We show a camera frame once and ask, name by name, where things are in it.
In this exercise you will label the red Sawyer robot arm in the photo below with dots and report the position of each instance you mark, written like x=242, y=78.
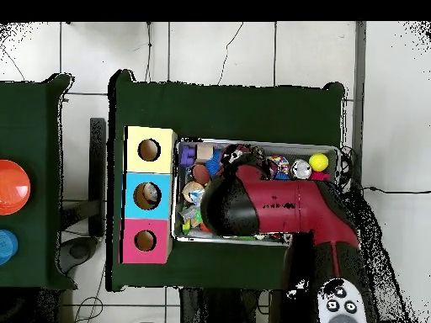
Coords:
x=289, y=205

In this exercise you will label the shallow clear mesh bin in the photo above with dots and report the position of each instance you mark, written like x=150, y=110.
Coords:
x=176, y=202

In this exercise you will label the wooden box with three holes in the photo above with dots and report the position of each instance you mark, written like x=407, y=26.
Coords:
x=131, y=202

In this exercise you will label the blue spiky ball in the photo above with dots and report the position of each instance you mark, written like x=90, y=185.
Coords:
x=213, y=163

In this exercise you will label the purple toy block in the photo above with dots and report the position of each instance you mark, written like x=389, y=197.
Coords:
x=187, y=156

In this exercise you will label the dark green table cloth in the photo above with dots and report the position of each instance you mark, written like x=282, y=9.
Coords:
x=236, y=108
x=40, y=134

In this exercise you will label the plain yellow ball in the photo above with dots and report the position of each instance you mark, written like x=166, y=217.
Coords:
x=318, y=161

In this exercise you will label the orange round disc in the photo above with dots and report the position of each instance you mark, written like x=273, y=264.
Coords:
x=12, y=187

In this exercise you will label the blue round disc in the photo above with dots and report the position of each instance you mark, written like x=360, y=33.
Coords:
x=7, y=246

